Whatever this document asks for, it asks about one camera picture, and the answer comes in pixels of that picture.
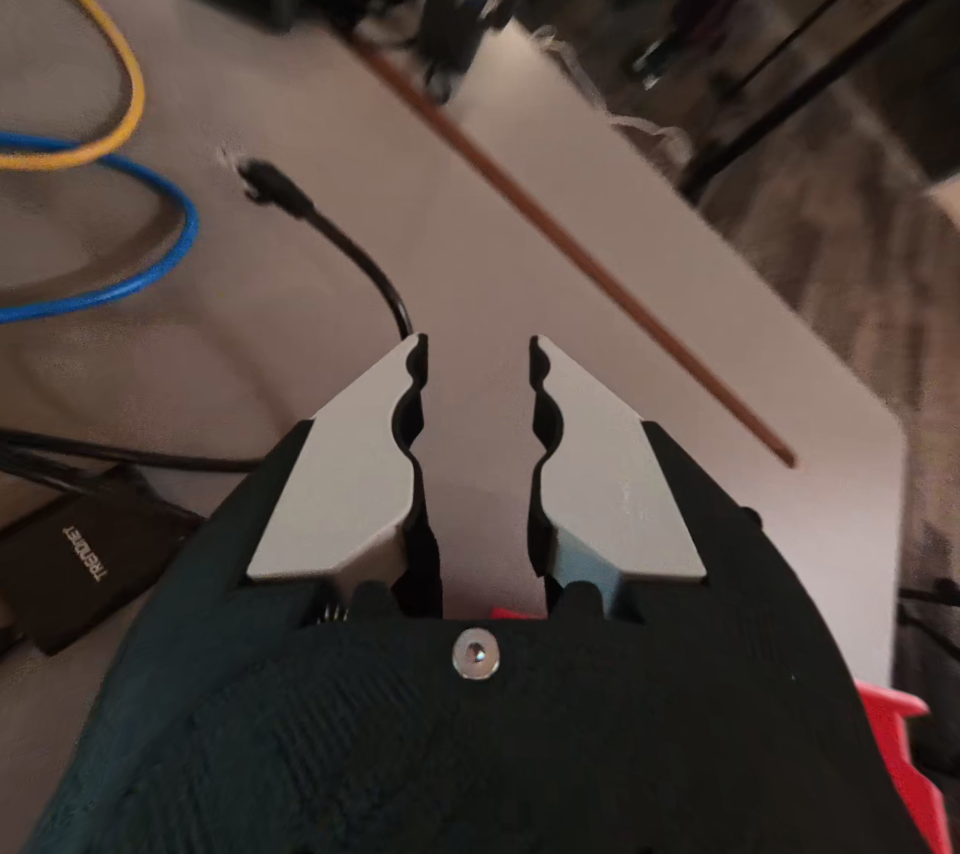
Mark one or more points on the wooden desk with black frame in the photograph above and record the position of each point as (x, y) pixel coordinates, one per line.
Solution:
(825, 55)

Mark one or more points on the black ethernet adapter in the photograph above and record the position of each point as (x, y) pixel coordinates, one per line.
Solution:
(75, 584)

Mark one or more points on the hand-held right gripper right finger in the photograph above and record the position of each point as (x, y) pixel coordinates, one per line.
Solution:
(607, 486)

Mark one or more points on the small black power station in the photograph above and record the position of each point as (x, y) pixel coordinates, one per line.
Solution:
(457, 14)

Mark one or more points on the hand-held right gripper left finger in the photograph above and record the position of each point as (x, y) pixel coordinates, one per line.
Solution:
(352, 486)

